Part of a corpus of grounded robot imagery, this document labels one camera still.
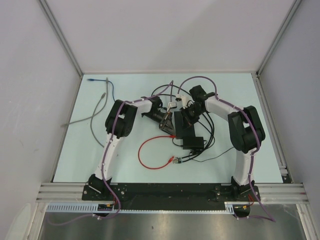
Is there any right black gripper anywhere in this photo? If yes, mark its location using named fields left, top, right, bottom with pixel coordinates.
left=179, top=106, right=205, bottom=132

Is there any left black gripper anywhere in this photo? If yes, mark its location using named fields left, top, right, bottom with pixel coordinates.
left=143, top=110, right=176, bottom=137

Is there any black network switch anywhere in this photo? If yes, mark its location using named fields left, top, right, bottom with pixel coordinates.
left=173, top=111, right=196, bottom=140

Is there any grey ethernet cable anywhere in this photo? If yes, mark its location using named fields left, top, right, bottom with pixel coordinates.
left=60, top=92, right=106, bottom=127
left=89, top=77, right=111, bottom=148

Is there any blue ethernet cable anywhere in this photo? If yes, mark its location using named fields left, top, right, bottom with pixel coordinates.
left=87, top=78, right=116, bottom=106

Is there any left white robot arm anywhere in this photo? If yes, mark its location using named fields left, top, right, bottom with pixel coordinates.
left=81, top=96, right=175, bottom=201

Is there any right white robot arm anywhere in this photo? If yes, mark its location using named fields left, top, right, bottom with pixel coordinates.
left=176, top=85, right=266, bottom=201

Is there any black power adapter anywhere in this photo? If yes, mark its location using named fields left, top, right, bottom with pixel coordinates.
left=182, top=136, right=205, bottom=150

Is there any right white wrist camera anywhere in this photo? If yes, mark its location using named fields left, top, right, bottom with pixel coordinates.
left=175, top=94, right=194, bottom=109

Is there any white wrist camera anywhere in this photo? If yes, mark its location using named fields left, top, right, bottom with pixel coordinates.
left=175, top=94, right=194, bottom=109
left=167, top=101, right=177, bottom=111

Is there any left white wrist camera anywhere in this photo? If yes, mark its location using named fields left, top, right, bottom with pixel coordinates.
left=167, top=101, right=177, bottom=111

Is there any red ethernet cable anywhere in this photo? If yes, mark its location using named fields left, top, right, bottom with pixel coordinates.
left=137, top=134, right=177, bottom=170

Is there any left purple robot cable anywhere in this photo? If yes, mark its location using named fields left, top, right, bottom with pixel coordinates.
left=47, top=79, right=175, bottom=226

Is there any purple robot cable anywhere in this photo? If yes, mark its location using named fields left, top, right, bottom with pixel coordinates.
left=177, top=75, right=276, bottom=222
left=47, top=79, right=175, bottom=226

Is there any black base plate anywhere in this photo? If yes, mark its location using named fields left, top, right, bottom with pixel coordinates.
left=82, top=182, right=260, bottom=202

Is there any grey slotted cable duct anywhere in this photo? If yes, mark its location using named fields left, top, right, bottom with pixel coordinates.
left=46, top=201, right=237, bottom=215

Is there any aluminium frame rail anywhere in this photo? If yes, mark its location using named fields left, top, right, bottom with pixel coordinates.
left=36, top=182, right=309, bottom=204

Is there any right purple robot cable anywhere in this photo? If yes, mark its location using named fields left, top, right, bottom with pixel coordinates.
left=177, top=75, right=276, bottom=222

